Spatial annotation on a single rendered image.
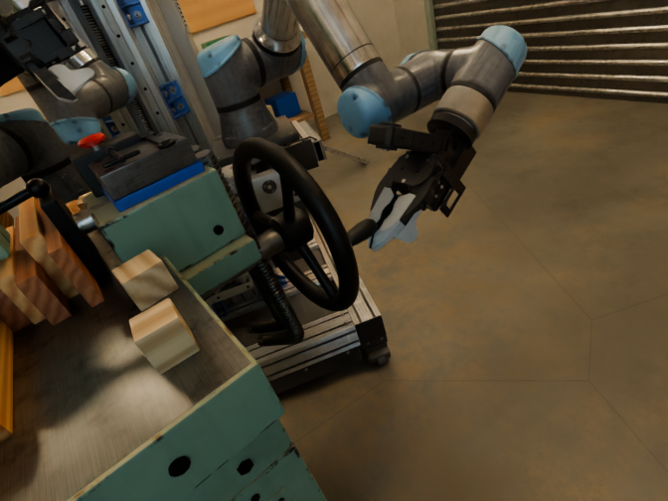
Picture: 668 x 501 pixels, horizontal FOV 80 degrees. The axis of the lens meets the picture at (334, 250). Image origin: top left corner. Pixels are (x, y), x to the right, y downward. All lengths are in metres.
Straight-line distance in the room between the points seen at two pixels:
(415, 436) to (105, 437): 1.04
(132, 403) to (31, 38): 0.52
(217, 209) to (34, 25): 0.36
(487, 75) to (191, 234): 0.44
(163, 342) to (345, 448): 1.03
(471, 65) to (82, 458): 0.60
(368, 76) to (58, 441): 0.54
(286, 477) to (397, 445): 0.79
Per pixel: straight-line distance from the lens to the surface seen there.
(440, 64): 0.68
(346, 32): 0.65
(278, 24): 1.03
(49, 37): 0.71
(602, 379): 1.40
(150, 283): 0.39
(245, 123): 1.05
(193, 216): 0.48
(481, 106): 0.61
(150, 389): 0.32
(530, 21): 3.51
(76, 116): 0.88
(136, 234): 0.47
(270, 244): 0.58
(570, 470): 1.24
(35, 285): 0.45
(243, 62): 1.06
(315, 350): 1.28
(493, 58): 0.64
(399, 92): 0.63
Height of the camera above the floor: 1.09
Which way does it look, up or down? 33 degrees down
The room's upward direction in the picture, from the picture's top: 18 degrees counter-clockwise
